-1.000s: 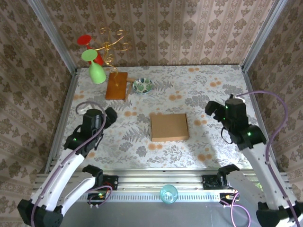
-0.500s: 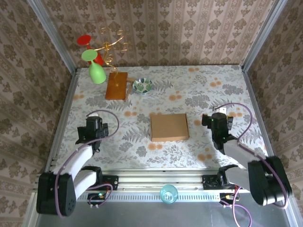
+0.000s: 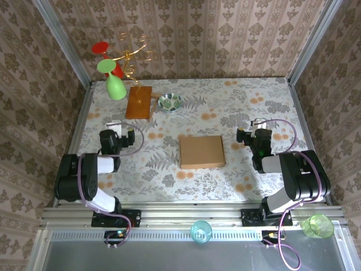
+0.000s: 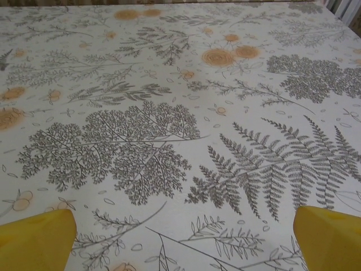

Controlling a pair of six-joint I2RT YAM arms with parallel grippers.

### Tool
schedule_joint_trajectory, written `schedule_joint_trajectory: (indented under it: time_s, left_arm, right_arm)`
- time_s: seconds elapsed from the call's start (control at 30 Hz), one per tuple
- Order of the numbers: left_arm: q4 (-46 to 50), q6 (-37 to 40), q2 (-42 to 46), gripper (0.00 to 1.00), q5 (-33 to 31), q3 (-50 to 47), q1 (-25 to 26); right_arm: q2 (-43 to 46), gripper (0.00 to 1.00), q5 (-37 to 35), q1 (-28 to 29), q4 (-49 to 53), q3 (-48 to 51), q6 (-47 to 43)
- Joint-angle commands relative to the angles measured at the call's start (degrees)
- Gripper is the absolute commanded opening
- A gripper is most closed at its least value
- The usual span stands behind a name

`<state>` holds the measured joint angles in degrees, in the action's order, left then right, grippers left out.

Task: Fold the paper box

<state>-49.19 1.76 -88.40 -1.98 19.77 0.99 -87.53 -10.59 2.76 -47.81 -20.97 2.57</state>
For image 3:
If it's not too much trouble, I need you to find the brown cardboard paper box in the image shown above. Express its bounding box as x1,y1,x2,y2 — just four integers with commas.
179,135,226,171

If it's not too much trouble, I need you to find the brown wooden base board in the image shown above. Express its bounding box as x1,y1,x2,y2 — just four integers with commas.
125,86,153,121

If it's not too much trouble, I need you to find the light wooden stick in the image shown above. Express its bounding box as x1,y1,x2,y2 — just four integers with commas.
148,94,161,122

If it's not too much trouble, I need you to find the green plastic wine glass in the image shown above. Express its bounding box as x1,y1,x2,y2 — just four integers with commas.
96,59,127,101

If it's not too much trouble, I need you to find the leaf patterned ceramic bowl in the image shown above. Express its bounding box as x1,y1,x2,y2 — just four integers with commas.
157,93,183,113

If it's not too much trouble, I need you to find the floral tablecloth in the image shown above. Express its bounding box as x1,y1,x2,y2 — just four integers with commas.
66,77,314,203

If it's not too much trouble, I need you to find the red plastic wine glass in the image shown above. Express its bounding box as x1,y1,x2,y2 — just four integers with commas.
91,41,125,80

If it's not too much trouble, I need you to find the small black connector board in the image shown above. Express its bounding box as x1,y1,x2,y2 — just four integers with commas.
261,230,284,245
104,230,126,245

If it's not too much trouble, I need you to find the perforated metal strip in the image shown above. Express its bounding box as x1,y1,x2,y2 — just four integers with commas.
50,230,263,241

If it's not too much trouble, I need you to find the green plastic cup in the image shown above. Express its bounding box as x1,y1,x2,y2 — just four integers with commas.
301,213,335,239

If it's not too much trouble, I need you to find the teal plastic cup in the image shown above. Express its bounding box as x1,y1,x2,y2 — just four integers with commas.
190,220,213,244

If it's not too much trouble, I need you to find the grey metal sheet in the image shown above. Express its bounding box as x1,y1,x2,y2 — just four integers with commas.
27,228,361,271

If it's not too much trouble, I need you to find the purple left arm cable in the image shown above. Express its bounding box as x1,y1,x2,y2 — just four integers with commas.
77,121,146,249

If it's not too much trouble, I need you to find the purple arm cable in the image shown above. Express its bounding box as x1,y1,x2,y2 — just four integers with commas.
253,119,324,271
77,121,146,249

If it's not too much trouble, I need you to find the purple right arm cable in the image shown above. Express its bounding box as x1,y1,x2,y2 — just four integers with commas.
253,119,324,271

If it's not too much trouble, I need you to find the aluminium frame side rail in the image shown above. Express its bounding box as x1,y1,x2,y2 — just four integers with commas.
53,81,94,207
287,78,333,207

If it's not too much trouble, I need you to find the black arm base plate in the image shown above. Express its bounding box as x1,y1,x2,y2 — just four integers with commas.
90,209,142,228
241,208,293,226

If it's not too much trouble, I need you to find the gold wire glass rack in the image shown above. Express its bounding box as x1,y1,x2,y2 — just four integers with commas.
111,32,155,104

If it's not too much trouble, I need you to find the aluminium frame cross rail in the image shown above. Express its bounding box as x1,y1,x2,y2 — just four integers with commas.
39,206,346,228

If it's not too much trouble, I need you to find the aluminium frame post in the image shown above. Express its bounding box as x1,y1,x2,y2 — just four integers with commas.
32,0,93,88
287,0,344,85

